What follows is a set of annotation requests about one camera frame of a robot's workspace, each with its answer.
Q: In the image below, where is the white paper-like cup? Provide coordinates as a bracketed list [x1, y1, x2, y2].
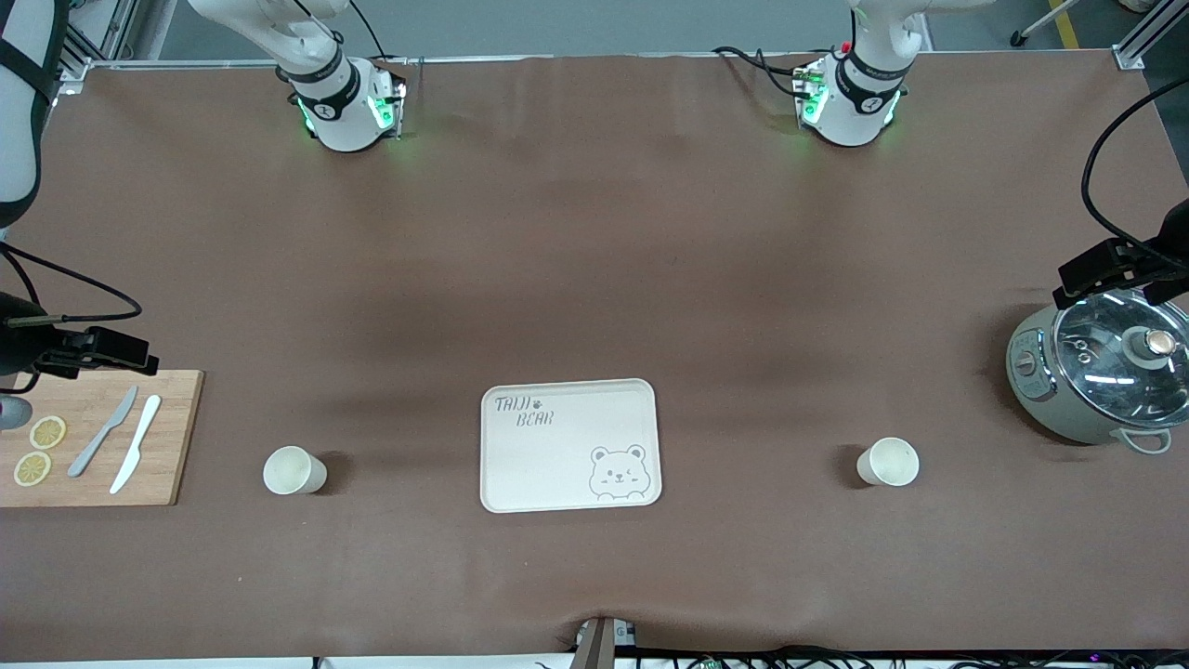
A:
[856, 437, 921, 488]
[263, 446, 328, 496]

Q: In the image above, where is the cream bear print tray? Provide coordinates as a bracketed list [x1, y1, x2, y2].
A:
[479, 378, 663, 514]

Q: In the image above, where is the grey plastic knife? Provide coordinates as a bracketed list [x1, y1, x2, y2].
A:
[67, 386, 139, 479]

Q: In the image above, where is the glass pot lid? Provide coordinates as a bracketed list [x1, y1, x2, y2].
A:
[1054, 288, 1189, 415]

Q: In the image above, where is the white plastic knife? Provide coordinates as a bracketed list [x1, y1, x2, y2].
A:
[110, 395, 163, 494]

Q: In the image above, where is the wooden cutting board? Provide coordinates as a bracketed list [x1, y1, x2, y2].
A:
[0, 370, 205, 508]

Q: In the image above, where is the green electric cooking pot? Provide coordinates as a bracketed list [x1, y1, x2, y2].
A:
[1006, 286, 1189, 455]

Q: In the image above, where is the wheeled stand leg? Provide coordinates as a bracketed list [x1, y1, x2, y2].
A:
[1010, 0, 1084, 48]

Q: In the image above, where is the brown table cover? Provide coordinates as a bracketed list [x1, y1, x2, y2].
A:
[0, 51, 1189, 662]

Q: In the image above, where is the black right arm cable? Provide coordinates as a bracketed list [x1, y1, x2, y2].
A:
[0, 240, 143, 328]

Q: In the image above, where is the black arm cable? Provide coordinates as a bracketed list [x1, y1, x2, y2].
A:
[0, 240, 143, 328]
[1080, 74, 1189, 254]

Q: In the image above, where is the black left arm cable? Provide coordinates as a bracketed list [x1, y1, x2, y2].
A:
[1080, 74, 1189, 254]

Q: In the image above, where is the aluminium frame profile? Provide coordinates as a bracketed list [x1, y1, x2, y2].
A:
[54, 0, 187, 96]
[1113, 0, 1189, 72]

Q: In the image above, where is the black base cable bundle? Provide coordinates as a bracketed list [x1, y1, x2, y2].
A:
[711, 45, 820, 99]

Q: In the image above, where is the thin black base cable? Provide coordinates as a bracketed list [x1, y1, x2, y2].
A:
[346, 0, 391, 62]

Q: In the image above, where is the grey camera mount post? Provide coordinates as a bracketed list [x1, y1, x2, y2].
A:
[570, 615, 638, 669]

